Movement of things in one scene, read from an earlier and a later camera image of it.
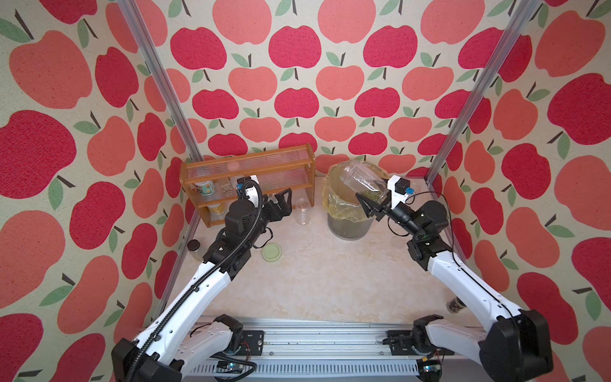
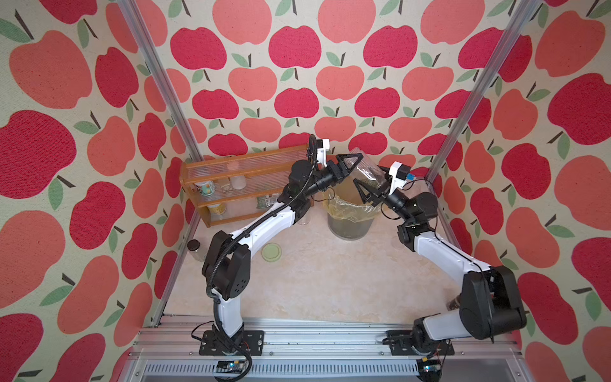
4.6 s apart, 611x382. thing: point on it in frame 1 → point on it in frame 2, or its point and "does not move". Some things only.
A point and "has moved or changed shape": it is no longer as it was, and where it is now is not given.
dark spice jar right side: x=454 y=305 does not move
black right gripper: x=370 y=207 → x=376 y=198
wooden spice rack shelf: x=210 y=185 does not move
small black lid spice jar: x=193 y=245 does not move
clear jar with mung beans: x=303 y=207 does not move
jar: x=366 y=181 has moved or changed shape
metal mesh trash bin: x=346 y=228 does not move
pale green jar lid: x=271 y=252 does not move
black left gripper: x=286 y=208 → x=337 y=171
